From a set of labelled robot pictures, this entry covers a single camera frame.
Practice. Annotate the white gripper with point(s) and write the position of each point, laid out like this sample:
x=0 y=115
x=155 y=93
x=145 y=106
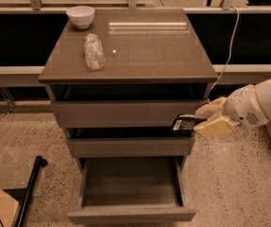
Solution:
x=245 y=106

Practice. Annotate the black rxbar chocolate bar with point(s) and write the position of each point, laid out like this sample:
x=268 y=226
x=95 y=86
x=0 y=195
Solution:
x=186 y=122

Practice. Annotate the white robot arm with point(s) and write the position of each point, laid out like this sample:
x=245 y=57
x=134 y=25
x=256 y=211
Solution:
x=263 y=91

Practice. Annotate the grey middle drawer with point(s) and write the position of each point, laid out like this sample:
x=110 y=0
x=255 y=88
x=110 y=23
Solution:
x=130 y=142

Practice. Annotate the grey top drawer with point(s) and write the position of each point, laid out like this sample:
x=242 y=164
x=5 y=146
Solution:
x=121 y=113

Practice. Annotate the grey drawer cabinet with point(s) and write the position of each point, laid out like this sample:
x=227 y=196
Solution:
x=150 y=54

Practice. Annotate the grey open bottom drawer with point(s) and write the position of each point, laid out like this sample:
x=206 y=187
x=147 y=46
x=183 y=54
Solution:
x=131 y=190

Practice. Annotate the clear plastic bottle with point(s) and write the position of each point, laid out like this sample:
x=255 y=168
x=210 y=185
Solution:
x=93 y=51

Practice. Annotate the white ceramic bowl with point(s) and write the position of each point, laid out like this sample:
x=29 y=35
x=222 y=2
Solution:
x=81 y=16

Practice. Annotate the black metal stand leg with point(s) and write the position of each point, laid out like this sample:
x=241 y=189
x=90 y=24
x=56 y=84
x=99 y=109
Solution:
x=23 y=195

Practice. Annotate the metal window rail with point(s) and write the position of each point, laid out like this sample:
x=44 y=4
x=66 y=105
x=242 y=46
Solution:
x=28 y=76

